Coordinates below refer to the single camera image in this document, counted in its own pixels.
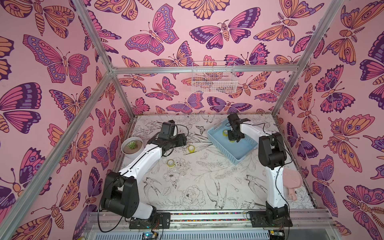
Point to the light blue perforated storage basket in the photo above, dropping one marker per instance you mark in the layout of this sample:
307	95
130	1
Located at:
233	151

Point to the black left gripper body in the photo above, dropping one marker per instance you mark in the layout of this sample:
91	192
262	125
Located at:
178	141

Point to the white pot with succulent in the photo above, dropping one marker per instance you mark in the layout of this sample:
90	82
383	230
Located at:
132	147

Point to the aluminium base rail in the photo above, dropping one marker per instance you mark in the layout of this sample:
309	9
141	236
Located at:
308	224

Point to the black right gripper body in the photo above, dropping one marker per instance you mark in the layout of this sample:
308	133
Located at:
235	134

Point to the white wire wall basket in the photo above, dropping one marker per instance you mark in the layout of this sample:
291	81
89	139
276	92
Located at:
214	79

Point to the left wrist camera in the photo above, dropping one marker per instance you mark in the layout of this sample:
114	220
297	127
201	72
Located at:
168	131

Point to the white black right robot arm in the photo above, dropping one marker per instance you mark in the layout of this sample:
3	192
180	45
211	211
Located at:
272	155

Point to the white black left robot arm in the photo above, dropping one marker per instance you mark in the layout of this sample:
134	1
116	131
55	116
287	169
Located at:
121	194

